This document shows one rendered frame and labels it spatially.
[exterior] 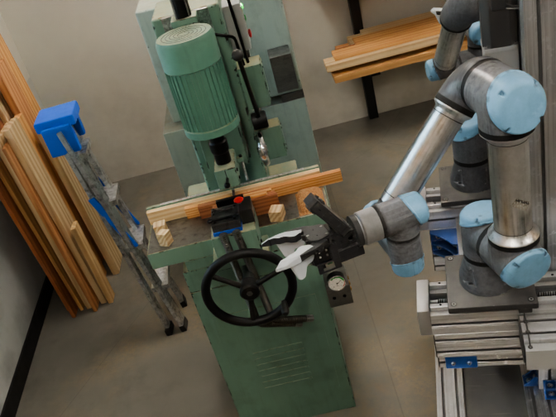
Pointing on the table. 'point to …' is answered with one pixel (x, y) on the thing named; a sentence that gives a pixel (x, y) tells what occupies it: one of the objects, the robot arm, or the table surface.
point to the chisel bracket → (227, 171)
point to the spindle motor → (198, 81)
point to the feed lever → (251, 94)
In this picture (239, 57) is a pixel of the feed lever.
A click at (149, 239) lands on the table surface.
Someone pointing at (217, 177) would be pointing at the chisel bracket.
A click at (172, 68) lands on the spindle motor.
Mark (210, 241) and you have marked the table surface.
